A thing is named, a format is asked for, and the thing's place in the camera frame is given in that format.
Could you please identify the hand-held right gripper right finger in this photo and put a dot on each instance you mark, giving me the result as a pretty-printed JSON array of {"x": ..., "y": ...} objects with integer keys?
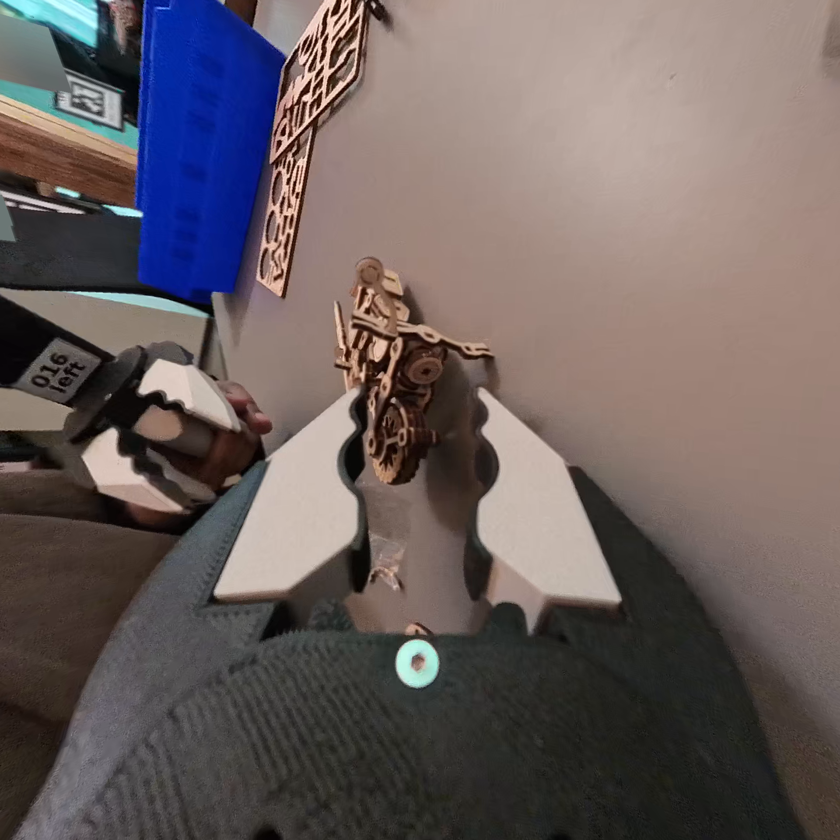
[{"x": 544, "y": 525}]

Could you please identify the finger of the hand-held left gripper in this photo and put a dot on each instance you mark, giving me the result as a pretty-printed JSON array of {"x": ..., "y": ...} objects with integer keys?
[
  {"x": 190, "y": 387},
  {"x": 124, "y": 472}
]

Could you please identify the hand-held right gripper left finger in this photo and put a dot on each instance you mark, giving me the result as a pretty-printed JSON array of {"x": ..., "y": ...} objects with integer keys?
[{"x": 289, "y": 512}]

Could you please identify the wooden motorcycle model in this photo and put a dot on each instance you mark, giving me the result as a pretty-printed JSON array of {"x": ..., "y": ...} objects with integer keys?
[{"x": 394, "y": 433}]

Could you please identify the grey desk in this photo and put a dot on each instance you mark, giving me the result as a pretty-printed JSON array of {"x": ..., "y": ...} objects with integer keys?
[{"x": 590, "y": 197}]

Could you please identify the person's left hand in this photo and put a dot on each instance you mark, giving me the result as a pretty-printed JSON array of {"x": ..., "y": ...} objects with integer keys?
[{"x": 236, "y": 453}]

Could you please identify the small clear plastic bag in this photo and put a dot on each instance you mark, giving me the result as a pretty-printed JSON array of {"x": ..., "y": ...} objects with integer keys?
[{"x": 387, "y": 525}]

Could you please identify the person's tan trousers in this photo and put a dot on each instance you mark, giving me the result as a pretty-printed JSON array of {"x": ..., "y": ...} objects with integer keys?
[{"x": 65, "y": 590}]

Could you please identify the wooden workbench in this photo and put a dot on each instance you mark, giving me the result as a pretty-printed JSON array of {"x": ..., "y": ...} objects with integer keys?
[{"x": 65, "y": 157}]

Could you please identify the blue plastic bin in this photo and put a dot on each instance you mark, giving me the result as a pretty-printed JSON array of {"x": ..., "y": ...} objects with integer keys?
[{"x": 197, "y": 164}]

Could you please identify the framed marker sign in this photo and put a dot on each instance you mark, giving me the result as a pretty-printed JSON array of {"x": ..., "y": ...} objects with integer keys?
[{"x": 88, "y": 102}]

